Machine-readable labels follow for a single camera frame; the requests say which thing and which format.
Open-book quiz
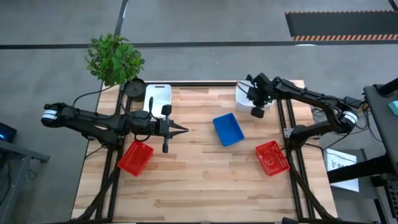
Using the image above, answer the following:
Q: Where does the black plant pot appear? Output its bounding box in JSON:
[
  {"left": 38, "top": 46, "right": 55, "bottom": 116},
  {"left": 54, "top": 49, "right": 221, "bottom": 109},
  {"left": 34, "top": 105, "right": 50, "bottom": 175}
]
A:
[{"left": 123, "top": 77, "right": 147, "bottom": 103}]

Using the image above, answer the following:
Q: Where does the black floor beam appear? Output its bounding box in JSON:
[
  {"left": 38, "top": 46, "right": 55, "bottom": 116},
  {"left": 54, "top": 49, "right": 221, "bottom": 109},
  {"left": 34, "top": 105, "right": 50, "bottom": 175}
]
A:
[{"left": 326, "top": 154, "right": 398, "bottom": 184}]

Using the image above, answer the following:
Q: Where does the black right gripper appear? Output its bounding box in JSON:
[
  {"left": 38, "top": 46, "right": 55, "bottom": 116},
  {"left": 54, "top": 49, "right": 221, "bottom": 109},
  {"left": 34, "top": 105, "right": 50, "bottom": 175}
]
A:
[{"left": 247, "top": 72, "right": 274, "bottom": 119}]

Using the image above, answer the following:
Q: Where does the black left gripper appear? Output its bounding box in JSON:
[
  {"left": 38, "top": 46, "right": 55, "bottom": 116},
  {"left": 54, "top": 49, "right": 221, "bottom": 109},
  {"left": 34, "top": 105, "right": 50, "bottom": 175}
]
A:
[{"left": 154, "top": 105, "right": 190, "bottom": 154}]

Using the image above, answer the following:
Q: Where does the black hazard-striped floor mat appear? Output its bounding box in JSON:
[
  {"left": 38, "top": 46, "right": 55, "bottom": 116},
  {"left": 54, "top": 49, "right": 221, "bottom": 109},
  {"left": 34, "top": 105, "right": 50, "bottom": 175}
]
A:
[{"left": 285, "top": 11, "right": 398, "bottom": 42}]

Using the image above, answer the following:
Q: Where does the grey metal stand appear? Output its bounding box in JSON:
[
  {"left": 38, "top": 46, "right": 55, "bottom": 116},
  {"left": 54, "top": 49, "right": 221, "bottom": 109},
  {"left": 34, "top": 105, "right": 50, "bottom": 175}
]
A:
[{"left": 0, "top": 139, "right": 50, "bottom": 224}]

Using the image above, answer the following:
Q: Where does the black device with blue light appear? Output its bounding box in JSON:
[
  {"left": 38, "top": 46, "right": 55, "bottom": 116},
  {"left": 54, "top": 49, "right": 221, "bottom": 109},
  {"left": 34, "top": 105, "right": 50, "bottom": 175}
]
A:
[{"left": 0, "top": 122, "right": 18, "bottom": 144}]

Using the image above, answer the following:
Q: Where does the black aluminium table frame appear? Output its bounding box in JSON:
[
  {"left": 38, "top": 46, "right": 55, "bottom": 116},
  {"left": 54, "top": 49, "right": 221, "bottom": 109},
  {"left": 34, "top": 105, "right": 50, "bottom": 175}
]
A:
[{"left": 70, "top": 80, "right": 343, "bottom": 224}]

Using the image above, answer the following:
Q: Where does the black desk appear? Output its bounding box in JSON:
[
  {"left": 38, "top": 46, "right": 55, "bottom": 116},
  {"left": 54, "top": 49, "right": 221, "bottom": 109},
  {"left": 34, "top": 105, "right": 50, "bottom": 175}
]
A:
[{"left": 363, "top": 77, "right": 398, "bottom": 175}]

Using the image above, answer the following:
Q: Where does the black power adapter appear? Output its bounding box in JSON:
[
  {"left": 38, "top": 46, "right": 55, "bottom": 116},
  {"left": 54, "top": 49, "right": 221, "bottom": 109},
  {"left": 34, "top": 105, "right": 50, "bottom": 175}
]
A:
[{"left": 344, "top": 96, "right": 363, "bottom": 108}]

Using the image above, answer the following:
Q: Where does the white paper sheet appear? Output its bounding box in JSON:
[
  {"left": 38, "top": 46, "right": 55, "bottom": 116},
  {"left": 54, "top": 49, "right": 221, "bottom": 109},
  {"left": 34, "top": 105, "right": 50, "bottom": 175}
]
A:
[{"left": 323, "top": 148, "right": 360, "bottom": 193}]

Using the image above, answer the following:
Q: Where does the floor cable bundle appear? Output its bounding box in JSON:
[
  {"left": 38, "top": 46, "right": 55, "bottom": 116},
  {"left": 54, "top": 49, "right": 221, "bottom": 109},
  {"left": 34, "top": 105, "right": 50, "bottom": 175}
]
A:
[{"left": 309, "top": 96, "right": 379, "bottom": 147}]

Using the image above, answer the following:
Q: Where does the green leafy plant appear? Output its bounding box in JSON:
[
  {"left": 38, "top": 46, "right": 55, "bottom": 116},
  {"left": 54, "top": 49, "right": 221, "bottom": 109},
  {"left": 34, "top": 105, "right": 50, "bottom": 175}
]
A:
[{"left": 85, "top": 32, "right": 146, "bottom": 87}]

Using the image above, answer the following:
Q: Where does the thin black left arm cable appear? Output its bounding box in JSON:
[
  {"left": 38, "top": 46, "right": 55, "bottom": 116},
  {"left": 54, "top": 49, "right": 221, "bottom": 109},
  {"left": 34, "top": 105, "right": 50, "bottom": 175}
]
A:
[{"left": 72, "top": 86, "right": 113, "bottom": 106}]

